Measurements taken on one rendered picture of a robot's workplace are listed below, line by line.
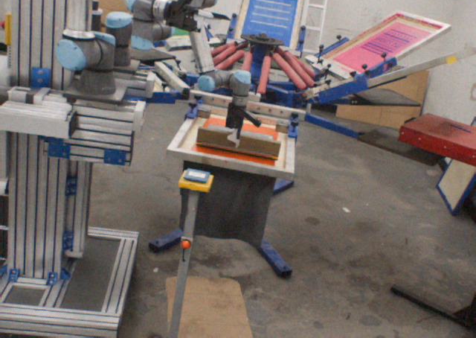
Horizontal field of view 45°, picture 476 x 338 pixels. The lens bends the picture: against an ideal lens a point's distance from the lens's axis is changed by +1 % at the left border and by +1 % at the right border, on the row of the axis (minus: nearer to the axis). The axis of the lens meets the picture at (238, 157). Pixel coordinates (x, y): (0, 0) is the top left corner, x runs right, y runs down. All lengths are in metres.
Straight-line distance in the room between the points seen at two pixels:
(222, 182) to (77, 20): 1.02
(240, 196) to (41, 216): 0.94
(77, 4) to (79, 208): 1.06
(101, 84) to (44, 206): 0.74
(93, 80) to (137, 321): 1.36
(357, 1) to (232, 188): 4.75
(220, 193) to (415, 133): 1.15
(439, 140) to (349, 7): 4.15
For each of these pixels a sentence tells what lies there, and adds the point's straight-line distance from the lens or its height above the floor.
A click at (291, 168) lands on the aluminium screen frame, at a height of 0.99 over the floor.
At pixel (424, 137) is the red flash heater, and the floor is 1.08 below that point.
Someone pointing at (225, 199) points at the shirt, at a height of 0.75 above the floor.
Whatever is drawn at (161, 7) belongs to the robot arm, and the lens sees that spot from 2.02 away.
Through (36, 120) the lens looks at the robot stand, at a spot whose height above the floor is 1.16.
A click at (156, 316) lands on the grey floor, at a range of 3.18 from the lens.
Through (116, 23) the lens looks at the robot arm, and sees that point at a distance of 2.81.
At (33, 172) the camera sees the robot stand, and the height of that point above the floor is 0.79.
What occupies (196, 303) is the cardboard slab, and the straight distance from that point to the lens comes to 3.28.
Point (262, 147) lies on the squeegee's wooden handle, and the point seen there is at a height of 1.01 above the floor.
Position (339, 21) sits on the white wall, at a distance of 7.19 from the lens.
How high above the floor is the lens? 1.95
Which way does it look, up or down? 21 degrees down
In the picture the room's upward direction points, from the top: 10 degrees clockwise
